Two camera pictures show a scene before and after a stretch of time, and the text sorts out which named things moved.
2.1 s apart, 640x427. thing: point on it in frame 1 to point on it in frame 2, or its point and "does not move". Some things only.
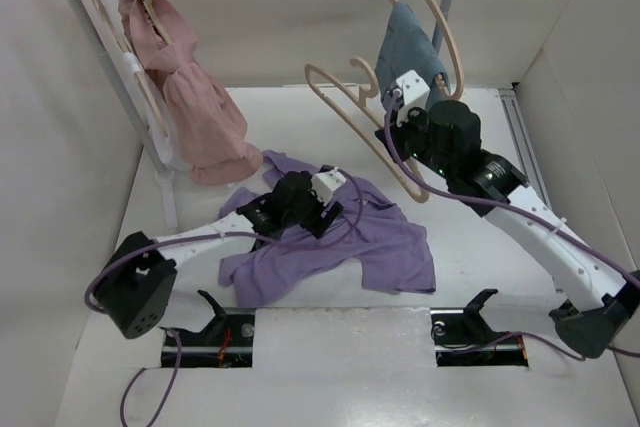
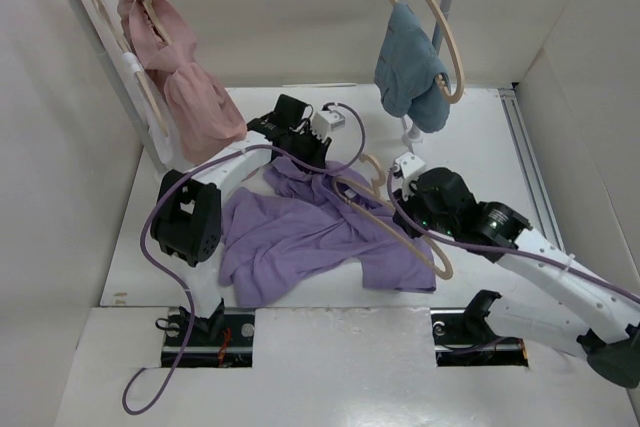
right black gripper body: x=411 y=138 to x=417 y=213
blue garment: x=406 y=46 does not move
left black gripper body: x=309 y=214 to x=307 y=146
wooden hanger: x=362 y=106 to x=444 y=272
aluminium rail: x=517 y=127 does not move
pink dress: x=202 y=125 does not move
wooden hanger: x=139 y=76 does not move
